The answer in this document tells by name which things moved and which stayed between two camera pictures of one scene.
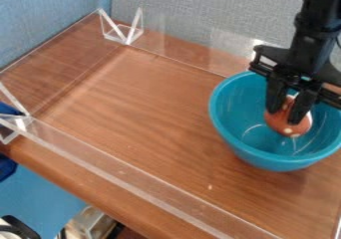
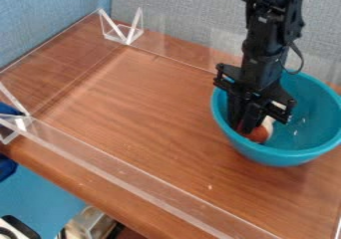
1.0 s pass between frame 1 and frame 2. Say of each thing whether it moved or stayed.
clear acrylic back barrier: stayed
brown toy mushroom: moved
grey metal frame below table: stayed
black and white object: stayed
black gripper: moved
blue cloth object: stayed
